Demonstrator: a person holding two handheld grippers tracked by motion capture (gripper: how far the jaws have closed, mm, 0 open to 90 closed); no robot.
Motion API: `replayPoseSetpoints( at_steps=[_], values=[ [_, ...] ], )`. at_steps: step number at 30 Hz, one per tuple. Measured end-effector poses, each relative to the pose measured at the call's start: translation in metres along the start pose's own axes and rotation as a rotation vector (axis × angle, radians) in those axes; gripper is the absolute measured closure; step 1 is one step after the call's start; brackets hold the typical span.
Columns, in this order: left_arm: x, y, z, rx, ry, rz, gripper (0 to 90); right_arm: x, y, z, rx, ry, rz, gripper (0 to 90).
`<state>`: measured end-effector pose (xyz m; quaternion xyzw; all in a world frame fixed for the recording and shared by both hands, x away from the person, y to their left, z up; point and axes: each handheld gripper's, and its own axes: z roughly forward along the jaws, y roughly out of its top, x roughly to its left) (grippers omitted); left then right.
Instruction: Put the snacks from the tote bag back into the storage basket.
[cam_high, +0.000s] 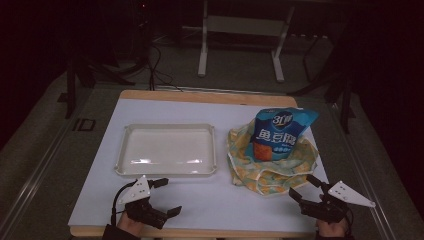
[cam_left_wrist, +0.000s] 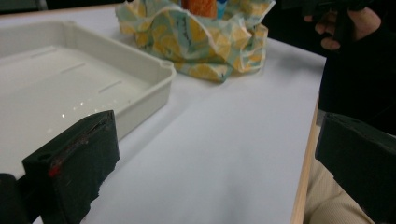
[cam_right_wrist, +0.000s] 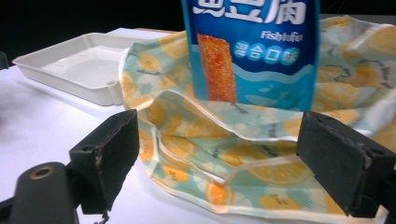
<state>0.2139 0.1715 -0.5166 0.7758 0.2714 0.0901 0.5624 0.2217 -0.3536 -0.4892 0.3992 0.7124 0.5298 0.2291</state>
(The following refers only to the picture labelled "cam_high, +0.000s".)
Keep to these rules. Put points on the black metal stand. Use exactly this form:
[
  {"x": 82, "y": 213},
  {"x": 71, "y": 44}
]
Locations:
[
  {"x": 71, "y": 86},
  {"x": 345, "y": 100}
]

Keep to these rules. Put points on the person's right hand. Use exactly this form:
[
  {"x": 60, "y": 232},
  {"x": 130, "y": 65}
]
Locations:
[{"x": 333, "y": 229}]

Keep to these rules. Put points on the yellow green patterned cloth bag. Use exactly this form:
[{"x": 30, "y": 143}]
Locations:
[{"x": 266, "y": 176}]

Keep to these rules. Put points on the cream plastic tray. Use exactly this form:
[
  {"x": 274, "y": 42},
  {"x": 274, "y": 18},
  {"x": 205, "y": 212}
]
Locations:
[{"x": 166, "y": 150}]

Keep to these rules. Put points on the blue snack bag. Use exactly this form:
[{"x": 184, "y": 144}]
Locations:
[{"x": 276, "y": 133}]

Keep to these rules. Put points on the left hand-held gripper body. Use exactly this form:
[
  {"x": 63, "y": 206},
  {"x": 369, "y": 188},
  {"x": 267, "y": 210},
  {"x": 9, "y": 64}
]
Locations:
[{"x": 137, "y": 191}]

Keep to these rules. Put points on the person's left hand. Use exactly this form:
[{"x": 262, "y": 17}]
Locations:
[{"x": 130, "y": 224}]

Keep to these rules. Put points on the white metal stand frame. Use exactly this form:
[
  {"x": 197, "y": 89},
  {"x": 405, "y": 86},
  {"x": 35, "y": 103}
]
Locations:
[{"x": 245, "y": 25}]

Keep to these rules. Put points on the white table mat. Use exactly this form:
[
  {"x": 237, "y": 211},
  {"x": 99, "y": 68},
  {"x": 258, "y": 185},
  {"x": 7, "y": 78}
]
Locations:
[{"x": 206, "y": 203}]

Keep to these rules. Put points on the dark floor socket plate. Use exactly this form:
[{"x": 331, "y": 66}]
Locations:
[{"x": 84, "y": 124}]

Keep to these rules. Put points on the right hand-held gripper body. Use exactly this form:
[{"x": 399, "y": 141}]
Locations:
[{"x": 328, "y": 210}]

